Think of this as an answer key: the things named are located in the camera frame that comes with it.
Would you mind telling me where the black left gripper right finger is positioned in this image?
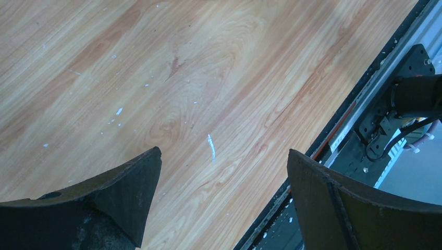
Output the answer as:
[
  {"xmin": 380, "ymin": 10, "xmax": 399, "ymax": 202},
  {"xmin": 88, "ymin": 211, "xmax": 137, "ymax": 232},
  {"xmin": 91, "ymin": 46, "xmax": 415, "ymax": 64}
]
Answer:
[{"xmin": 287, "ymin": 149, "xmax": 441, "ymax": 249}]

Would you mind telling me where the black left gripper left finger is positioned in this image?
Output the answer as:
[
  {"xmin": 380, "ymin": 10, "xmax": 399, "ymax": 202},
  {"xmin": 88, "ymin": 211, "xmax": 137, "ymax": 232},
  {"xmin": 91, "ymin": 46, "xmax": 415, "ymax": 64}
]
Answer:
[{"xmin": 1, "ymin": 147, "xmax": 162, "ymax": 249}]

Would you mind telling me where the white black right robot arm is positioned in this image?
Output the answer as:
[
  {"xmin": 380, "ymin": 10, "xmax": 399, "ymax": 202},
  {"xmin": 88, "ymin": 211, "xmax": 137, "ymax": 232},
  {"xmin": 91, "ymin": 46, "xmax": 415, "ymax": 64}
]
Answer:
[{"xmin": 389, "ymin": 74, "xmax": 441, "ymax": 118}]

